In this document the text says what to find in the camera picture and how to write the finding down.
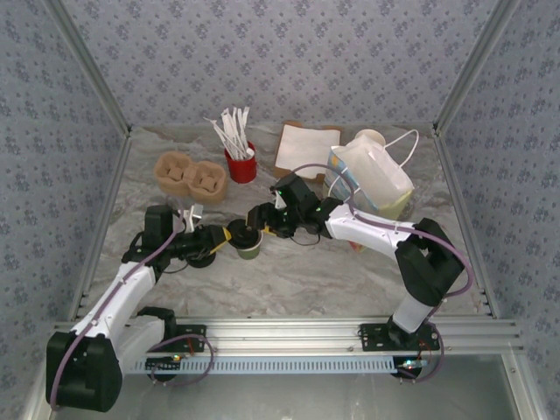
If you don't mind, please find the green paper coffee cup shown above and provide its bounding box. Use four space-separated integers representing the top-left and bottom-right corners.
235 238 263 262

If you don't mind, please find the brown pulp cup carrier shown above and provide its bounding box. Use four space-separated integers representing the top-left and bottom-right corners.
153 151 228 193

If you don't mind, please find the white paper takeout bag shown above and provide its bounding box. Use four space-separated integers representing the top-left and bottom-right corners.
322 129 421 254

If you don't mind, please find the red straw holder cup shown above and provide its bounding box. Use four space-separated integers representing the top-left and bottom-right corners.
224 140 258 185

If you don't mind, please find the paper wrapped straw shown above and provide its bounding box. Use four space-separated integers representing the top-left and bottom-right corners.
234 108 249 153
220 108 242 157
204 116 244 158
241 106 252 153
227 108 246 155

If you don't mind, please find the stack of paper cups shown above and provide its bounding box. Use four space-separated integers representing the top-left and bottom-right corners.
352 129 387 152

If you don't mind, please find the small circuit board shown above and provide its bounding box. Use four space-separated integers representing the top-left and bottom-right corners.
395 357 428 380
146 354 184 378

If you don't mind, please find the grey metal base panel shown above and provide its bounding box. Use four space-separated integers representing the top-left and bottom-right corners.
25 354 539 420

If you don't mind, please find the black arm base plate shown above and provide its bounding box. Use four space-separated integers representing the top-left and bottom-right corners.
359 322 441 351
146 323 207 351

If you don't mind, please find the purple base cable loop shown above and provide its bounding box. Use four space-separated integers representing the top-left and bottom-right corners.
148 334 216 389
400 323 445 384

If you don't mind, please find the aluminium side rail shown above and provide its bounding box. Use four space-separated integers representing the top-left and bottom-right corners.
67 129 135 323
432 126 500 319

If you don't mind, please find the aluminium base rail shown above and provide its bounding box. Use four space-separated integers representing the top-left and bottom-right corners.
50 317 524 356

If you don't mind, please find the slotted grey cable duct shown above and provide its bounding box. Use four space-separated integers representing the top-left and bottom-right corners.
123 354 397 375

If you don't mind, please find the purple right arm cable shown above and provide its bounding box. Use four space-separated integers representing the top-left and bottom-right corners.
288 162 476 333

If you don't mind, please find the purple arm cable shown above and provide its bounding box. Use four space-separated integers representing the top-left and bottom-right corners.
46 196 187 410
288 162 476 333

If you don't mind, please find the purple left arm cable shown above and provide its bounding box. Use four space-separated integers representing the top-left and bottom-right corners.
46 196 187 410

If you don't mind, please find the aluminium frame post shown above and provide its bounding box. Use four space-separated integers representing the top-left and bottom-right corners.
45 0 133 137
431 0 524 135

